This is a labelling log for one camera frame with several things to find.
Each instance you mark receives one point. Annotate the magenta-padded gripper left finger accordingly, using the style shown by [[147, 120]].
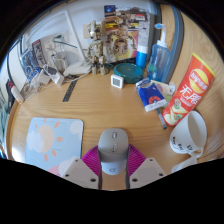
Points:
[[78, 171]]

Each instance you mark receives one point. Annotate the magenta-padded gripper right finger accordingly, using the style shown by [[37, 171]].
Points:
[[148, 170]]

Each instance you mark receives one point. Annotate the white grey computer mouse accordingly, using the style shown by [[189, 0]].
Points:
[[113, 150]]

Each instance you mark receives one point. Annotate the light blue sun-print mouse pad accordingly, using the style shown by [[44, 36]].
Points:
[[50, 140]]

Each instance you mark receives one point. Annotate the dark pen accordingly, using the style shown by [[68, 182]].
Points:
[[161, 119]]

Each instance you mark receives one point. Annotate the white mug with drawn face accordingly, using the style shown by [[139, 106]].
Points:
[[190, 133]]

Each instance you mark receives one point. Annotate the blue tissue packet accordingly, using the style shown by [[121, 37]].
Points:
[[150, 95]]

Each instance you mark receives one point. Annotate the pale yellow packet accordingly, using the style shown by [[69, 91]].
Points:
[[166, 89]]

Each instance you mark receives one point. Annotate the red chip can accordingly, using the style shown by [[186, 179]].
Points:
[[190, 90]]

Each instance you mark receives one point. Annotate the small white cube clock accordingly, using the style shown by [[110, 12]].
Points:
[[117, 81]]

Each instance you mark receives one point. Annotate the white power strip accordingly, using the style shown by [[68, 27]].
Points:
[[55, 76]]

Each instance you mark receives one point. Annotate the teal round dish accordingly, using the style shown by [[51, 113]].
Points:
[[128, 72]]

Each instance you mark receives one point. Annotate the white power adapter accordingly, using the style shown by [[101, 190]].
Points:
[[42, 77]]

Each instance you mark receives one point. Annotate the white desk lamp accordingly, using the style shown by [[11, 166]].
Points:
[[78, 68]]

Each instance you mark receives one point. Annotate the blue spray bottle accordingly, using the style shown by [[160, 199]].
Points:
[[159, 60]]

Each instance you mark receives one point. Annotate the blue robot-print box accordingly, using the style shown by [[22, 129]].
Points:
[[31, 58]]

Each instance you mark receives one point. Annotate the tan robot model figure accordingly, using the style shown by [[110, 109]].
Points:
[[97, 46]]

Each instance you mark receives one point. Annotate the colourful printed poster box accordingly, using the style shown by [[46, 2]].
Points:
[[130, 30]]

